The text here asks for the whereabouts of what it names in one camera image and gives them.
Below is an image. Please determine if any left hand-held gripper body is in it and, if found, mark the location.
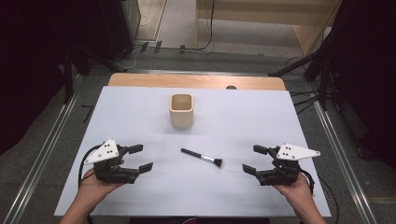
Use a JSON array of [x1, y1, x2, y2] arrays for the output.
[[83, 138, 141, 185]]

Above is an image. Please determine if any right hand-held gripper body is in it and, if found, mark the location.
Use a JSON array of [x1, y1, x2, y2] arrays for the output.
[[255, 143, 321, 187]]

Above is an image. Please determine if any black makeup brush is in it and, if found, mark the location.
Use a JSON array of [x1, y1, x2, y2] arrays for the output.
[[180, 147, 224, 169]]

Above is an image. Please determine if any person's right hand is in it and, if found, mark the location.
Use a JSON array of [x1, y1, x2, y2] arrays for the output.
[[272, 160, 316, 206]]

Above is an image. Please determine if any person's left hand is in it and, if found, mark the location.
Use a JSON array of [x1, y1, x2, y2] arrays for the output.
[[75, 159, 125, 206]]

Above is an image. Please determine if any white table mat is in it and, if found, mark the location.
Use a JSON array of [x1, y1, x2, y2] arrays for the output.
[[54, 86, 332, 217]]

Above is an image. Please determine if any beige square cup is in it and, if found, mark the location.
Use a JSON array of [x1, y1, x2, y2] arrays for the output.
[[168, 92, 195, 130]]

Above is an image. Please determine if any wooden table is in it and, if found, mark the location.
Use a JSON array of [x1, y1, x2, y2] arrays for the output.
[[107, 73, 287, 91]]

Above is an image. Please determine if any black metal stand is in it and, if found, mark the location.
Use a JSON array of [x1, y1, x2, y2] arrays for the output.
[[268, 46, 334, 111], [62, 43, 127, 105]]

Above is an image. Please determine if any black cabinet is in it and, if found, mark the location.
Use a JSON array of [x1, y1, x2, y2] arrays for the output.
[[99, 0, 141, 62]]

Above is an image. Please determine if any light wooden shelf unit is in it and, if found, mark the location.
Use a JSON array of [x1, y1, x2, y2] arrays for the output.
[[195, 0, 344, 57]]

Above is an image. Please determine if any black curtain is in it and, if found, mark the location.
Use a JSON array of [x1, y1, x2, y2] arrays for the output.
[[320, 0, 396, 171], [0, 0, 104, 157]]

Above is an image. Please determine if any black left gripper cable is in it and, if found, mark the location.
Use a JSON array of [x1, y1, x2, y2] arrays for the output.
[[78, 144, 104, 189]]

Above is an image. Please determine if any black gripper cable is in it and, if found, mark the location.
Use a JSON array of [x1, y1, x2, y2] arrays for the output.
[[298, 167, 316, 195], [78, 144, 104, 189]]

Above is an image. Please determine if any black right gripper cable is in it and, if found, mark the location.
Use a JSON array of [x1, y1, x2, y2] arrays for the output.
[[298, 167, 316, 195]]

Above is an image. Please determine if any thin black floor cable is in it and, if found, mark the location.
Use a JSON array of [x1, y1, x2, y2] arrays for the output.
[[317, 175, 340, 224]]

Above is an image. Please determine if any metal floor rail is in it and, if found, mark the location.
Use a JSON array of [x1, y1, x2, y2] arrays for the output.
[[312, 101, 379, 224], [3, 90, 80, 224]]

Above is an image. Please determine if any bundle of black cables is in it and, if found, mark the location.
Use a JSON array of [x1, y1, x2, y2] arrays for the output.
[[289, 90, 321, 116]]

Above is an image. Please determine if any white floor cable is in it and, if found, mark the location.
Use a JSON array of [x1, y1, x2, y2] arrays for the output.
[[122, 46, 141, 70]]

